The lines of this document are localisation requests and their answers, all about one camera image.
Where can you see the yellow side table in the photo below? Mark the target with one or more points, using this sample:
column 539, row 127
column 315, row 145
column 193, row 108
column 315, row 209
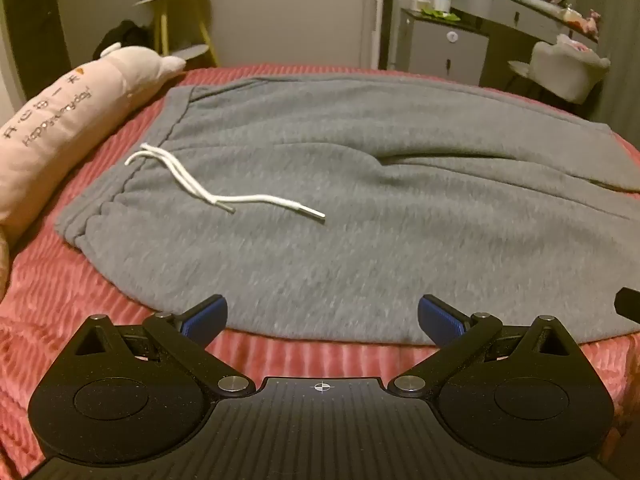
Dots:
column 177, row 10

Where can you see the dark cloth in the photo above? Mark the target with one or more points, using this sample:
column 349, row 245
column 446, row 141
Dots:
column 125, row 37

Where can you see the white pole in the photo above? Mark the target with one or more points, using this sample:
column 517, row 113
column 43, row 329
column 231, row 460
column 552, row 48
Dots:
column 377, row 15

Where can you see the pink plush toy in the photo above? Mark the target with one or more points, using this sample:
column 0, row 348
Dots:
column 590, row 20

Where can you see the white fluffy chair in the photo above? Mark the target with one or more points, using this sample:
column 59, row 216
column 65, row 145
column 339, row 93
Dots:
column 565, row 72

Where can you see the red ribbed blanket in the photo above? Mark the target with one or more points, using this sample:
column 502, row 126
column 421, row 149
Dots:
column 65, row 305

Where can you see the green leaf-shaped item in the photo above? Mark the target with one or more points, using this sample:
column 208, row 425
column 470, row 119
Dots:
column 437, row 14

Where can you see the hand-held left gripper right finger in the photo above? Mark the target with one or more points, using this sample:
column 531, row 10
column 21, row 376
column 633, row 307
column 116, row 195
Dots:
column 440, row 316

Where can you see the grey cabinet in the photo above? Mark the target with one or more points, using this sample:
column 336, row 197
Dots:
column 440, row 52

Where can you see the grey sweat pants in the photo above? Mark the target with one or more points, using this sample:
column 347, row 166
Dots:
column 350, row 200

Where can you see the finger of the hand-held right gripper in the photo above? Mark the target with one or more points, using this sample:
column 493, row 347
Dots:
column 629, row 304

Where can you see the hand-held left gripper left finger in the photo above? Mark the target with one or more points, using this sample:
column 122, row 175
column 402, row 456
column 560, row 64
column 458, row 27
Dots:
column 207, row 316

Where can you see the grey vanity desk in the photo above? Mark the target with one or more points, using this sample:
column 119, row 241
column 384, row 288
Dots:
column 520, row 15

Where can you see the pink plush pillow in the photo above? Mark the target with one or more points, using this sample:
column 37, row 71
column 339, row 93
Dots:
column 60, row 120

